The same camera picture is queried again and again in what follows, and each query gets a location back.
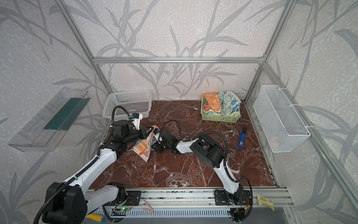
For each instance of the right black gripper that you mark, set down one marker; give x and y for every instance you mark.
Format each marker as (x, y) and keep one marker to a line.
(161, 139)

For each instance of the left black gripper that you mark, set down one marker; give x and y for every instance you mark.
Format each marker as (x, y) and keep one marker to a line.
(143, 133)

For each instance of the striped rabbit text towel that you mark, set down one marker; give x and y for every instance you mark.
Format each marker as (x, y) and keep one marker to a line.
(143, 147)

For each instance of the orange rabbit pattern towel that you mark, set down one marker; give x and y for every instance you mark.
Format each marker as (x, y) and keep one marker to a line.
(212, 102)

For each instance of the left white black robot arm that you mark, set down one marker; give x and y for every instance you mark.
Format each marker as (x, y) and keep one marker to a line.
(70, 202)

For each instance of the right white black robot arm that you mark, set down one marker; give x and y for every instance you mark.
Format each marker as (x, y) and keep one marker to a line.
(211, 149)

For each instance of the white perforated plastic basket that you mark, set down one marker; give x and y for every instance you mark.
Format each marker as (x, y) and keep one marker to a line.
(133, 101)

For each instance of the green plastic basket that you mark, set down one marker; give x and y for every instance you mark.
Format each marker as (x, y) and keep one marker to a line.
(218, 118)

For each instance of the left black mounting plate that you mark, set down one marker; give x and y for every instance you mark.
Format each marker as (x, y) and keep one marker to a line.
(133, 198)

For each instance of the black mounting plate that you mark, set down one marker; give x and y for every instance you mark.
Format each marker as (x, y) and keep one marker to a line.
(133, 198)
(221, 198)

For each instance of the pink clothespin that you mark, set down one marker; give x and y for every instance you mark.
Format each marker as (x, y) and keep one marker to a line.
(147, 207)

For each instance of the blue marker pen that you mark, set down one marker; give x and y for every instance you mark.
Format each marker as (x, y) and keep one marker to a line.
(242, 137)

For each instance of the teal rabbit pattern towel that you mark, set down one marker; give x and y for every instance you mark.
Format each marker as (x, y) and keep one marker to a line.
(230, 104)

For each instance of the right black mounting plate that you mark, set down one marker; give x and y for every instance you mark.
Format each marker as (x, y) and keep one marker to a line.
(221, 198)

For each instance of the yellow plastic scoop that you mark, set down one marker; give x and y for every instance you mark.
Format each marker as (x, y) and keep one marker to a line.
(95, 217)

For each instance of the yellow paper tag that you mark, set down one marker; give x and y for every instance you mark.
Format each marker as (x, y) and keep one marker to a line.
(266, 202)

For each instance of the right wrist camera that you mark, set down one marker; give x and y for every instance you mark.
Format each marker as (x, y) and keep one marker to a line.
(156, 134)

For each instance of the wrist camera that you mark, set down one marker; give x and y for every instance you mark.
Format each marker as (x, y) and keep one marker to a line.
(156, 134)
(136, 118)

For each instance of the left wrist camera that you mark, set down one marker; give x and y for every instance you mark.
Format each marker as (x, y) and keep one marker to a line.
(136, 118)

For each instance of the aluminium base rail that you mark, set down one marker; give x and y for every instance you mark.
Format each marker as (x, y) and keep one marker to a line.
(193, 202)

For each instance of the clear acrylic wall shelf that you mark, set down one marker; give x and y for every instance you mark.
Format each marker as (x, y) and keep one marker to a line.
(44, 132)

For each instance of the white wire mesh basket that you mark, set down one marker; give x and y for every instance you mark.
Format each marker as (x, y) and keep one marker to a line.
(282, 126)

